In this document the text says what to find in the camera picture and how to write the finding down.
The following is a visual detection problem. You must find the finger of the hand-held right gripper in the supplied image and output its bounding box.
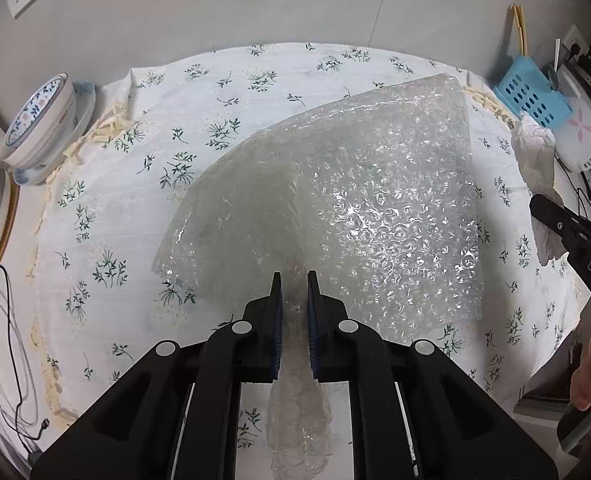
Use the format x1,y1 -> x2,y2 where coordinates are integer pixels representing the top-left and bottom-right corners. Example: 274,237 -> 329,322
529,194 -> 591,261

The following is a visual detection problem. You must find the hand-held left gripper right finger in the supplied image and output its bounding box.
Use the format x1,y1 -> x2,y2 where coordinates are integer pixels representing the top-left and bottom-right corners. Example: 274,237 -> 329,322
307,270 -> 559,480

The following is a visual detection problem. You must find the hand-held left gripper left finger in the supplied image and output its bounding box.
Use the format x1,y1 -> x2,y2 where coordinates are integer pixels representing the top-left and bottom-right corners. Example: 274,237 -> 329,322
30,271 -> 284,480

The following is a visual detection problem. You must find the white tissue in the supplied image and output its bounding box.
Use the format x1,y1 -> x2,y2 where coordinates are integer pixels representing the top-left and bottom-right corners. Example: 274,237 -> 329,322
510,114 -> 569,266

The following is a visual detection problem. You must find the clear bubble wrap sheet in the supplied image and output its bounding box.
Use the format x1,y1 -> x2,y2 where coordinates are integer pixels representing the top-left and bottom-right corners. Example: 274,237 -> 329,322
150,74 -> 483,480

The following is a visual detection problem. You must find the white rice cooker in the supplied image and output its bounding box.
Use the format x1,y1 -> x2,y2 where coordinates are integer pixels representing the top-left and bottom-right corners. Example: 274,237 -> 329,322
553,57 -> 591,173

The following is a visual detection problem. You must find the blue perforated utensil holder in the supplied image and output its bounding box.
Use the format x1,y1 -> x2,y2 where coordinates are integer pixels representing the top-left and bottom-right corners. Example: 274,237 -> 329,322
493,55 -> 573,133

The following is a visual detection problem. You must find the white floral tablecloth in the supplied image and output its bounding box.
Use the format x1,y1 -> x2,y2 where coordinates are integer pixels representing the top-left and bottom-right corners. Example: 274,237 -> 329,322
26,42 -> 583,456

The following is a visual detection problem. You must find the blue patterned white bowl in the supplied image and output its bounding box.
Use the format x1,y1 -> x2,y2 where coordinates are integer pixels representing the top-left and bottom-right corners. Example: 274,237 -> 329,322
3,74 -> 76,168

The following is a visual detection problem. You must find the white wall socket with plug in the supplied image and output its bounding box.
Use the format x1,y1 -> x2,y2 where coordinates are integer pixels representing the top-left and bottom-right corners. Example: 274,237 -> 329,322
560,25 -> 589,61

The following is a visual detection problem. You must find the thin black cable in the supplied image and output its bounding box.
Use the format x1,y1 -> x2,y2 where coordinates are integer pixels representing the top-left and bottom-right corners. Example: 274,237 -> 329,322
0,265 -> 51,443

